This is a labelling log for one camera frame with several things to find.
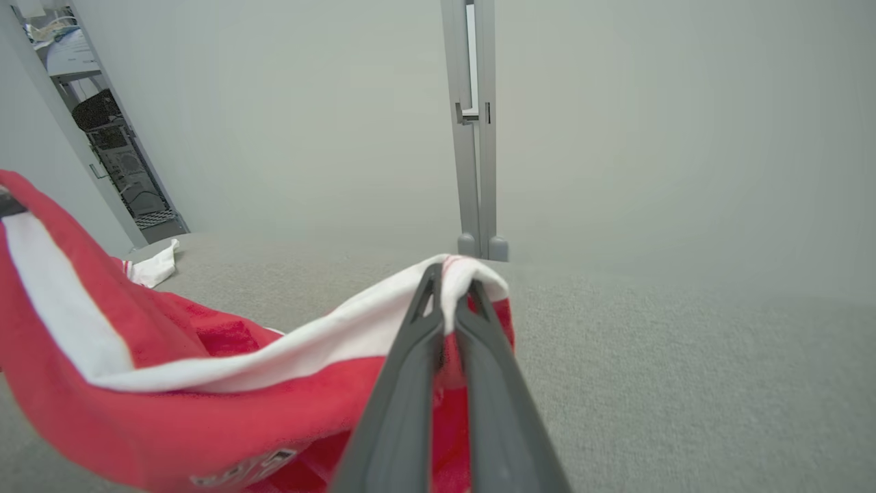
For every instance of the white table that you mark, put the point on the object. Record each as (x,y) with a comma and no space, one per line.
(72,58)

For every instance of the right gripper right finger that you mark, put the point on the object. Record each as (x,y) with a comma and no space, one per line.
(506,438)

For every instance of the red shorts white band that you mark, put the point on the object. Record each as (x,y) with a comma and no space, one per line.
(171,424)

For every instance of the black computer tower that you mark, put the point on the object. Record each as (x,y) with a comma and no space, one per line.
(126,171)

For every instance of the grey partition post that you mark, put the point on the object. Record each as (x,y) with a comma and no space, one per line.
(455,68)
(484,68)

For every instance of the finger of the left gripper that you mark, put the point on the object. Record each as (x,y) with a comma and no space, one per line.
(8,205)

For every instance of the black mesh panel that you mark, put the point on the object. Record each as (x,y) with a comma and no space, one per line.
(156,219)

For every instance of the black mesh chair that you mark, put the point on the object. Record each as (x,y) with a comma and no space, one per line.
(96,109)

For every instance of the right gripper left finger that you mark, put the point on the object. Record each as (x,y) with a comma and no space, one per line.
(397,424)

